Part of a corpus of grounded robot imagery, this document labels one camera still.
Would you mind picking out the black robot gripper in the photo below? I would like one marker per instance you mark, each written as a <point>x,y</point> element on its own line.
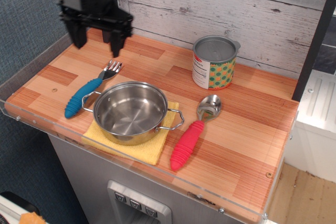
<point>80,14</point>

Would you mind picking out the blue handled metal fork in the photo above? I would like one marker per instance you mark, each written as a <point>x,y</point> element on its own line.
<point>75,102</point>

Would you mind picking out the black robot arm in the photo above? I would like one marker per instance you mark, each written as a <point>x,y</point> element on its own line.
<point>105,15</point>

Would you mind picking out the stainless steel pot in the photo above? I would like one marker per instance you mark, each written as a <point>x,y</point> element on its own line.
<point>132,113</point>

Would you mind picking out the toy food can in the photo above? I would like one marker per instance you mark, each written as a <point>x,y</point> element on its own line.
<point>214,60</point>

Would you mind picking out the yellow cloth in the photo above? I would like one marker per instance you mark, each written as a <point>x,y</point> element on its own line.
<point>148,152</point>

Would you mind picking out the grey toy fridge cabinet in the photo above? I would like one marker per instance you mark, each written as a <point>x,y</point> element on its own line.
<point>89,171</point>

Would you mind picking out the silver dispenser panel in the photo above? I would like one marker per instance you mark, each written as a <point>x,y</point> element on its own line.
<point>130,206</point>

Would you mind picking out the orange object at corner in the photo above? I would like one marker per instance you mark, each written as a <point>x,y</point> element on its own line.
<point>31,218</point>

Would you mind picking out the black vertical post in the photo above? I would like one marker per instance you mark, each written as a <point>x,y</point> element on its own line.
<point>109,15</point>

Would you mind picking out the red handled metal spoon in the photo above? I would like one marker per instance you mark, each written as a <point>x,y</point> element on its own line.
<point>208,109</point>

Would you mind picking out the dark right frame post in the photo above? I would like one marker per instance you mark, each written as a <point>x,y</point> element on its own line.
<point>312,54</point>

